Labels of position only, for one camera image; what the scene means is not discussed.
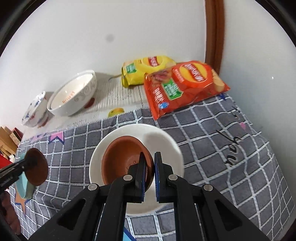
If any white printed table mat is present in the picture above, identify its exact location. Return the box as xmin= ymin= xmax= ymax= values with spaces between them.
xmin=22 ymin=72 xmax=148 ymax=141

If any large white bowl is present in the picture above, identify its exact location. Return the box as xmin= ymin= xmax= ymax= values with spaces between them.
xmin=47 ymin=70 xmax=97 ymax=116

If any blue crane pattern bowl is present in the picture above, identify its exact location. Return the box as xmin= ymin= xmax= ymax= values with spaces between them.
xmin=22 ymin=91 xmax=49 ymax=128

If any grey checked cloth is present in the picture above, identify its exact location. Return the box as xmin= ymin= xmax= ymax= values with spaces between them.
xmin=9 ymin=95 xmax=295 ymax=240

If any blue square plate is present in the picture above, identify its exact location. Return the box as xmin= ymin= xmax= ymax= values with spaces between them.
xmin=14 ymin=150 xmax=37 ymax=200

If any white bowl with red print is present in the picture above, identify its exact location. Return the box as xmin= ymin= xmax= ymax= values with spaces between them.
xmin=50 ymin=71 xmax=94 ymax=109

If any patterned red book box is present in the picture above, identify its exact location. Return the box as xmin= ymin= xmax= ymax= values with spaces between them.
xmin=10 ymin=128 xmax=23 ymax=146

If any red chips bag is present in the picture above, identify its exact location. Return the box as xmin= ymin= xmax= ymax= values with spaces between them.
xmin=144 ymin=61 xmax=230 ymax=120

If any brown door frame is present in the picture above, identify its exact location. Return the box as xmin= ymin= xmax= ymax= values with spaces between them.
xmin=205 ymin=0 xmax=225 ymax=74

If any red paper bag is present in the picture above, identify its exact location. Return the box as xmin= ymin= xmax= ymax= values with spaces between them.
xmin=0 ymin=155 xmax=12 ymax=169

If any yellow chips bag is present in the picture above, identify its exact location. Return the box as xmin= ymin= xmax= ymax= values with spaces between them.
xmin=121 ymin=56 xmax=176 ymax=88

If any small brown bowl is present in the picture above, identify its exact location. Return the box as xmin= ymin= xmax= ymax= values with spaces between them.
xmin=25 ymin=148 xmax=48 ymax=186
xmin=101 ymin=136 xmax=154 ymax=190

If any small white bowl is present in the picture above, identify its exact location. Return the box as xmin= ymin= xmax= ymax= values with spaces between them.
xmin=89 ymin=123 xmax=184 ymax=215

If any person's left hand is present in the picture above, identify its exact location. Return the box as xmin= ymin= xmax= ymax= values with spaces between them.
xmin=1 ymin=191 xmax=21 ymax=235

